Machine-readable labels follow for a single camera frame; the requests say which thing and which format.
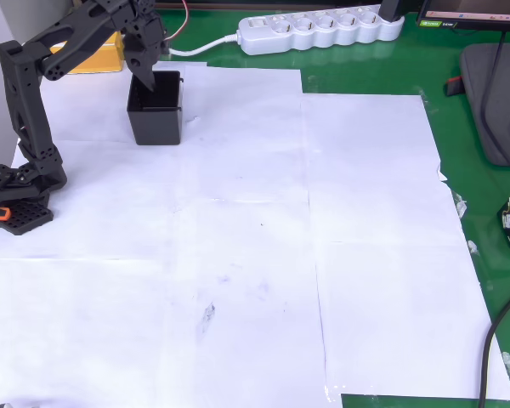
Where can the black pegboard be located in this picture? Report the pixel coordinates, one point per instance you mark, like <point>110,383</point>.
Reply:
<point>280,2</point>

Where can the green desk mat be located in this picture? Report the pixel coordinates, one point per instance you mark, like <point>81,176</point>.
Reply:
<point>450,127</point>

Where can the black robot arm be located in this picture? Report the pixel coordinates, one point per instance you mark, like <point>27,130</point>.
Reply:
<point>25,106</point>

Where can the white paper table cover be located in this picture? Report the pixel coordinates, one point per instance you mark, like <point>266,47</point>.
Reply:
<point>255,297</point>

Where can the computer monitor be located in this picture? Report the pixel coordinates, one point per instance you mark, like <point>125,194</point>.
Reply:
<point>472,13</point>

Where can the red black tag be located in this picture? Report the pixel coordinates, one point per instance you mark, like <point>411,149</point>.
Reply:
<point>455,86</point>

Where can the black power adapter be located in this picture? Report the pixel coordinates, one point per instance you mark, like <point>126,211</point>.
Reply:
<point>392,9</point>

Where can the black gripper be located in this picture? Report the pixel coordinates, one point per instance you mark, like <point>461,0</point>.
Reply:
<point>139,54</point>

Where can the white power strip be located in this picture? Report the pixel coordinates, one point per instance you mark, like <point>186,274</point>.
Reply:
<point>319,30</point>

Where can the black square container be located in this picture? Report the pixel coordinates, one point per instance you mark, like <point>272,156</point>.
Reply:
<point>157,123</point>

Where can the yellow cardboard box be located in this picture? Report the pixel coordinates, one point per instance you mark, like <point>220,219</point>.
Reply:
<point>106,59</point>

